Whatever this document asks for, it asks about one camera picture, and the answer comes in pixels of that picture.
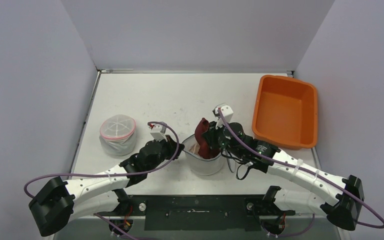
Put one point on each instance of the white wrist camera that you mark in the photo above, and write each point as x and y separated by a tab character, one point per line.
227	113
158	131

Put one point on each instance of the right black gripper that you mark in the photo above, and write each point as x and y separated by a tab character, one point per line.
211	136

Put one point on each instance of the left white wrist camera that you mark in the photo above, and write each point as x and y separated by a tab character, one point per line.
158	131

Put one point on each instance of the red bra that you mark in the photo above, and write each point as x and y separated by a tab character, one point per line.
204	150

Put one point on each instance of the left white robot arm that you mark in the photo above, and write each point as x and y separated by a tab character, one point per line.
60	201

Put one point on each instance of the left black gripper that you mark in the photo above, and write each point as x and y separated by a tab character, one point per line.
172	146

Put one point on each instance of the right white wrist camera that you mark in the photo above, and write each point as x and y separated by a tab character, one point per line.
227	113

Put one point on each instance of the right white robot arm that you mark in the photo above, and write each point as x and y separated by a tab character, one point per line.
339	199

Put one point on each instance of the orange plastic bin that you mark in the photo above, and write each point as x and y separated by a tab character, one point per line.
286	112

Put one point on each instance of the beige lace bra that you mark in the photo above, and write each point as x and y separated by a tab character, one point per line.
194	149

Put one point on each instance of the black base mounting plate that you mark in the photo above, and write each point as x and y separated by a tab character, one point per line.
199	212

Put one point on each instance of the blue-trimmed mesh laundry bag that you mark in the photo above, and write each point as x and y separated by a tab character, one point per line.
199	165

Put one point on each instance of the pink-trimmed mesh laundry bag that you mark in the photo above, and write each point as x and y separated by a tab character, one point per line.
117	135

